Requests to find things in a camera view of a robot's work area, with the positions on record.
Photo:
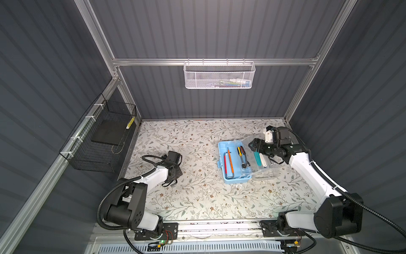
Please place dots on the yellow green marker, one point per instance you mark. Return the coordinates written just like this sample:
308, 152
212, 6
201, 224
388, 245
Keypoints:
128, 126

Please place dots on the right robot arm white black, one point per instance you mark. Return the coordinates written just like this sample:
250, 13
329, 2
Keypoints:
338, 214

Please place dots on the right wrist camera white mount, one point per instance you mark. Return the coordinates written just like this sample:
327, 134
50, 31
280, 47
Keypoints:
277, 135

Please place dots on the black pad in basket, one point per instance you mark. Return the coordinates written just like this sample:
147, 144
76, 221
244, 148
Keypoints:
110, 132

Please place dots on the blue plastic tool box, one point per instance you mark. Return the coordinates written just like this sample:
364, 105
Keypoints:
239, 163

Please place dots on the orange handled tool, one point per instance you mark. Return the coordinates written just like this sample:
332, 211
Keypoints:
230, 161

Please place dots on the black white precision screwdriver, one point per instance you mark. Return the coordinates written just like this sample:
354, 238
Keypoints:
263, 160

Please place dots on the teal utility knife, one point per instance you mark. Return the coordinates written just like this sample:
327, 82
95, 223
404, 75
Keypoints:
258, 159

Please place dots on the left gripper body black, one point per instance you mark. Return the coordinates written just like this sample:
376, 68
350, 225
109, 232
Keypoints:
178, 173

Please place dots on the black wire basket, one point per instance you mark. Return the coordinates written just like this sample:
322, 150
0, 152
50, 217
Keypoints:
83, 154

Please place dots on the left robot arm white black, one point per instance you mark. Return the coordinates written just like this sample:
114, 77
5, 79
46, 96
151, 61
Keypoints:
123, 207

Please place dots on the white wire mesh basket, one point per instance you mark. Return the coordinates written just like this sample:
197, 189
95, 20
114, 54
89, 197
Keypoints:
200, 75

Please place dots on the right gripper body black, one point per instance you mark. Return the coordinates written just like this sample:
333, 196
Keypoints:
271, 147

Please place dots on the red handled hex key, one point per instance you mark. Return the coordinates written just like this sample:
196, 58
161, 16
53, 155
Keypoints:
227, 169

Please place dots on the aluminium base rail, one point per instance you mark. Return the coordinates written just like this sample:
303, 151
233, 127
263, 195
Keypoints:
251, 236

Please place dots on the markers in white basket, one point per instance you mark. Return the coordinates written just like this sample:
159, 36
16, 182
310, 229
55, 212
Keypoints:
241, 83

